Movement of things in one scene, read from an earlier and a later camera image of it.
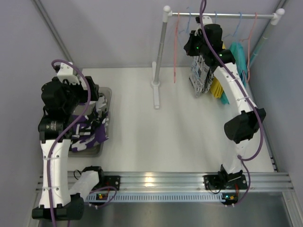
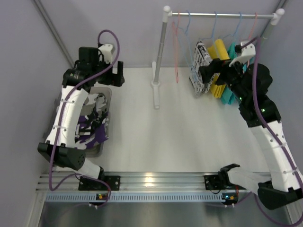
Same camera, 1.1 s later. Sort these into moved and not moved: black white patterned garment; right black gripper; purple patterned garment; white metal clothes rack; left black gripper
Moved: left black gripper; right black gripper
Not moved: white metal clothes rack; purple patterned garment; black white patterned garment
